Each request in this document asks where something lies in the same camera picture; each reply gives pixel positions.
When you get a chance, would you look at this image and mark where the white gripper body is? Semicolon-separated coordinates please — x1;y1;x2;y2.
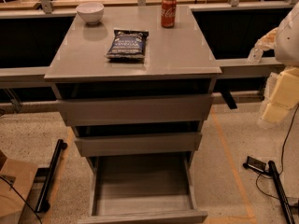
255;28;278;51

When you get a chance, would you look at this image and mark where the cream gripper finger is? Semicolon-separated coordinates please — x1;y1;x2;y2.
258;102;290;125
269;67;299;110

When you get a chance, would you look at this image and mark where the blue chip bag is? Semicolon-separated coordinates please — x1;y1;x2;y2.
106;29;149;59

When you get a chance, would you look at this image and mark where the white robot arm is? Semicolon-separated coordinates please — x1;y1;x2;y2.
254;3;299;127

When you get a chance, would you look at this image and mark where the top grey drawer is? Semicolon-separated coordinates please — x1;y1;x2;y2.
56;94;213;126

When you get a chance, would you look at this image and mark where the middle grey drawer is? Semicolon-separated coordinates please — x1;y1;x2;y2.
75;133;202;157

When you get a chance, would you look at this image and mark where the grey drawer cabinet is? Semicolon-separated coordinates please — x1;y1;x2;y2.
45;6;221;224

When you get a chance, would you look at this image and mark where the open bottom grey drawer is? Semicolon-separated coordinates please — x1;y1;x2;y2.
78;153;207;224

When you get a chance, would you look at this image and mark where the black power adapter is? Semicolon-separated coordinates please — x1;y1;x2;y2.
243;156;267;174

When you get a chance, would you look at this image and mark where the black floor stand right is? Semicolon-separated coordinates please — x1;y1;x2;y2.
268;161;299;224

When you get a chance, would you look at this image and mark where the black floor stand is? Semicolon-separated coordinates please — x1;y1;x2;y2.
268;161;299;224
35;139;67;213

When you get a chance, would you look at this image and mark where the red cola can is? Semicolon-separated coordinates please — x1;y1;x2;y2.
161;0;177;28

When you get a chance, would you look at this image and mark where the white bowl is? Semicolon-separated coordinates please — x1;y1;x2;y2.
76;2;105;24

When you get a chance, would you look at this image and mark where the black floor stand left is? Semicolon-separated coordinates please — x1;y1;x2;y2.
35;139;67;213

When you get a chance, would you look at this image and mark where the cardboard box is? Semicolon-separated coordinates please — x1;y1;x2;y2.
0;150;37;224

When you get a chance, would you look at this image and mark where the black cable on floor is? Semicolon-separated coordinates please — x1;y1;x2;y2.
255;105;299;201

